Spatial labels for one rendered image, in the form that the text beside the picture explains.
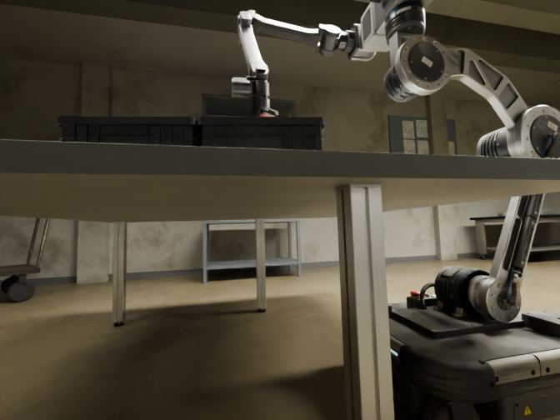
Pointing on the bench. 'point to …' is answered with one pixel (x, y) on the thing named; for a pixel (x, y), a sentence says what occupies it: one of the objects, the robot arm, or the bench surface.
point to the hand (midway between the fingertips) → (262, 140)
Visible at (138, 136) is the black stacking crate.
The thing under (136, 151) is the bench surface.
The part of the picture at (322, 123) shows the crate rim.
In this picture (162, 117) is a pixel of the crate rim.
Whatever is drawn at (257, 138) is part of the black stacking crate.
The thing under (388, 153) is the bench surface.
